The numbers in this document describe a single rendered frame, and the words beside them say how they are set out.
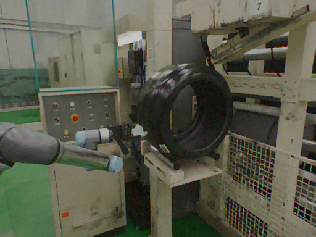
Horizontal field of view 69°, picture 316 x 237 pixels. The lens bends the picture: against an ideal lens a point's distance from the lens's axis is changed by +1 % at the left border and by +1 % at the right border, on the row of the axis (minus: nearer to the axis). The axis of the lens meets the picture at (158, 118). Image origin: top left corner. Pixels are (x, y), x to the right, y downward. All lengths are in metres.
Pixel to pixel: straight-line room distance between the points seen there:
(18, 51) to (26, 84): 1.17
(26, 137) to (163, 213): 1.30
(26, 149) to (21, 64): 9.20
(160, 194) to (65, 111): 0.91
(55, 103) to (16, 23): 8.44
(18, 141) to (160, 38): 1.04
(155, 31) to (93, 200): 1.35
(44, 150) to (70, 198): 1.16
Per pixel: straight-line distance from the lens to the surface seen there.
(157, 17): 1.54
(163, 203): 1.83
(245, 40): 1.45
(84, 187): 1.92
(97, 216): 2.08
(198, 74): 1.21
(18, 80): 9.89
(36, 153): 0.81
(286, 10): 1.28
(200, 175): 1.40
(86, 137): 1.11
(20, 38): 10.03
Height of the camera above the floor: 1.44
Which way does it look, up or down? 13 degrees down
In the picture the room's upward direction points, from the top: 1 degrees counter-clockwise
